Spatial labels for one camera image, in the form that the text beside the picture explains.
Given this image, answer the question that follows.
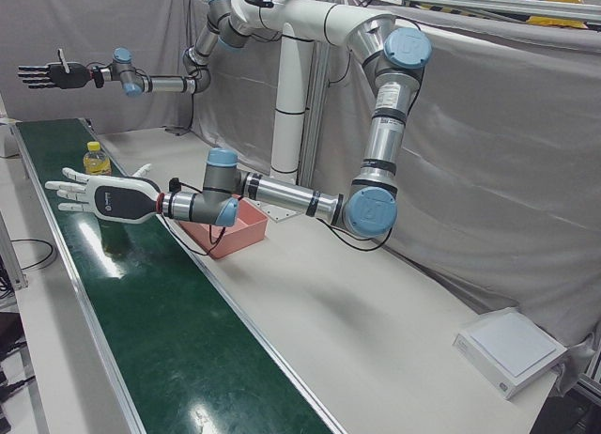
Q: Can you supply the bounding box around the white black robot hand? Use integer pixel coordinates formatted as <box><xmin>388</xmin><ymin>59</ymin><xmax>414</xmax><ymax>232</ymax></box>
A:
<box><xmin>44</xmin><ymin>163</ymin><xmax>162</xmax><ymax>225</ymax></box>
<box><xmin>17</xmin><ymin>49</ymin><xmax>95</xmax><ymax>92</ymax></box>

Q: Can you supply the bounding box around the pink plastic basket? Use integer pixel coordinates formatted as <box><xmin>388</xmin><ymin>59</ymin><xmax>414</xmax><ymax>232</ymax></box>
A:
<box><xmin>177</xmin><ymin>194</ymin><xmax>270</xmax><ymax>260</ymax></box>

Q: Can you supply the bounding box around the yellow orange drink bottle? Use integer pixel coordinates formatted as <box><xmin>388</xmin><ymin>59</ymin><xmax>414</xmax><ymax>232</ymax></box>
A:
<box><xmin>83</xmin><ymin>141</ymin><xmax>113</xmax><ymax>177</ymax></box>

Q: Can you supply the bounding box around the green conveyor belt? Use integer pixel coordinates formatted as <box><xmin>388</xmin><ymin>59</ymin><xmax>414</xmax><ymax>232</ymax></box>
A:
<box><xmin>11</xmin><ymin>116</ymin><xmax>351</xmax><ymax>434</ymax></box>

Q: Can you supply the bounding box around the aluminium profile leg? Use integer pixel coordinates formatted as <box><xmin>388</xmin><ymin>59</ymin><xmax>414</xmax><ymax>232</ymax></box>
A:
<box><xmin>0</xmin><ymin>203</ymin><xmax>29</xmax><ymax>292</ymax></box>

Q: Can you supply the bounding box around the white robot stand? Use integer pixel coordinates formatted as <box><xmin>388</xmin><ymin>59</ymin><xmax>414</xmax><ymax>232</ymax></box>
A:
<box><xmin>227</xmin><ymin>0</ymin><xmax>398</xmax><ymax>194</ymax></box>

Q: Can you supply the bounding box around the grey fabric backdrop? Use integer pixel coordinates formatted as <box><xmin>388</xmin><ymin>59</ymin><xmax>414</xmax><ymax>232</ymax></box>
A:
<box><xmin>0</xmin><ymin>0</ymin><xmax>601</xmax><ymax>393</ymax></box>

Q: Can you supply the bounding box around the white flat box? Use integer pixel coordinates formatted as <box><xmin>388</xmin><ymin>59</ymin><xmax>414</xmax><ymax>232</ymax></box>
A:
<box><xmin>451</xmin><ymin>306</ymin><xmax>569</xmax><ymax>400</ymax></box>

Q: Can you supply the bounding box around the black looped floor cable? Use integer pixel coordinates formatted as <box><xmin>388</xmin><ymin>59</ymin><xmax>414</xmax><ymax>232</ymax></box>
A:
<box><xmin>7</xmin><ymin>238</ymin><xmax>56</xmax><ymax>271</ymax></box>

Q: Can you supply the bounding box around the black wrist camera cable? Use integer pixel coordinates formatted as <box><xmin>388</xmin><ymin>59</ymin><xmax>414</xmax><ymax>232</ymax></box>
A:
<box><xmin>162</xmin><ymin>179</ymin><xmax>245</xmax><ymax>256</ymax></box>

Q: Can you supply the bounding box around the black hanging cable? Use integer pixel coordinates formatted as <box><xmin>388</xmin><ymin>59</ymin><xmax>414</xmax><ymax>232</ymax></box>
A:
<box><xmin>164</xmin><ymin>88</ymin><xmax>198</xmax><ymax>135</ymax></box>

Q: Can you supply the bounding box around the black stand cable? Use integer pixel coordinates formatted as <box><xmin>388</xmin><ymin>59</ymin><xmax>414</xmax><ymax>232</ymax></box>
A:
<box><xmin>327</xmin><ymin>48</ymin><xmax>352</xmax><ymax>85</ymax></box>

